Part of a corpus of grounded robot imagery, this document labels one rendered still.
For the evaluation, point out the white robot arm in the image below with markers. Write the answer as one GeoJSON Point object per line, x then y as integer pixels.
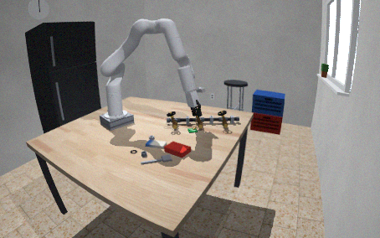
{"type": "Point", "coordinates": [114, 64]}

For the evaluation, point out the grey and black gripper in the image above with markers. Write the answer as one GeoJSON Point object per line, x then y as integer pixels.
{"type": "Point", "coordinates": [192, 100]}

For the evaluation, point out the dark grey pipe with tee junction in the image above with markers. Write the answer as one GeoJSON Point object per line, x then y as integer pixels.
{"type": "Point", "coordinates": [200, 120]}

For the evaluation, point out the red rectangular block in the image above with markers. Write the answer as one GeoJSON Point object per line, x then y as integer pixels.
{"type": "Point", "coordinates": [177, 149]}

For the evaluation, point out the green tag with gold chain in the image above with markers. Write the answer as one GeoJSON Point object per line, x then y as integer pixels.
{"type": "Point", "coordinates": [193, 129]}

